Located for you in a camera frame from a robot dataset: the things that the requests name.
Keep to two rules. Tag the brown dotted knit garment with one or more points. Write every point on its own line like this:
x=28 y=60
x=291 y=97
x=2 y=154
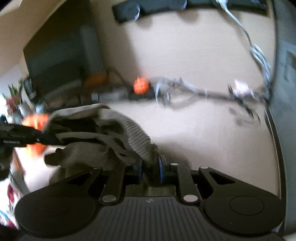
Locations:
x=95 y=136

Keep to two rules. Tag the orange round toy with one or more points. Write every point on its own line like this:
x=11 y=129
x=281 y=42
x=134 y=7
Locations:
x=140 y=86

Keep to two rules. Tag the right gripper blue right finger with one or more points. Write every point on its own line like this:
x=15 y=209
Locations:
x=167 y=171

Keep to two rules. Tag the potted plant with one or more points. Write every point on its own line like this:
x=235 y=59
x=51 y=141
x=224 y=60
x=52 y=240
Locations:
x=17 y=108

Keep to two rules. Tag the right dark monitor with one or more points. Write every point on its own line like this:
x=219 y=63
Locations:
x=281 y=107

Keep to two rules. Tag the white connector plug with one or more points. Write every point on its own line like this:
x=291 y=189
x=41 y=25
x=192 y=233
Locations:
x=241 y=90

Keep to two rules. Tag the black power strip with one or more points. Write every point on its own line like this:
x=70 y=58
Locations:
x=133 y=10

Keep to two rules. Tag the left dark monitor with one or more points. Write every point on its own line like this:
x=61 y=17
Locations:
x=60 y=54

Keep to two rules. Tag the dark monitor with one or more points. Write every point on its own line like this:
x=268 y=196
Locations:
x=281 y=107
x=60 y=54

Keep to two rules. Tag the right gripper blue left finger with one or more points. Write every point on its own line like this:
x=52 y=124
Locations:
x=136 y=172

